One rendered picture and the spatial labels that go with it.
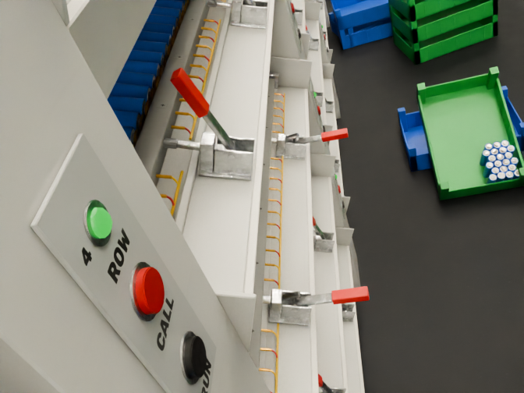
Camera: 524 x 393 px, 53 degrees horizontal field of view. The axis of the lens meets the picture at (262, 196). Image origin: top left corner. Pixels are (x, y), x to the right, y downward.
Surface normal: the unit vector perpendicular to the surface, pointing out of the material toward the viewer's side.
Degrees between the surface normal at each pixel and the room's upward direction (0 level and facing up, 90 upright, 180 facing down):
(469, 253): 0
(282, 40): 90
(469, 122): 28
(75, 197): 90
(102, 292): 90
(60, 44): 90
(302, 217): 21
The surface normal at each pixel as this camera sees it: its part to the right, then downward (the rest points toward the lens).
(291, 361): 0.08, -0.74
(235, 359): 0.96, -0.18
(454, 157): -0.27, -0.33
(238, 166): -0.04, 0.67
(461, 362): -0.28, -0.72
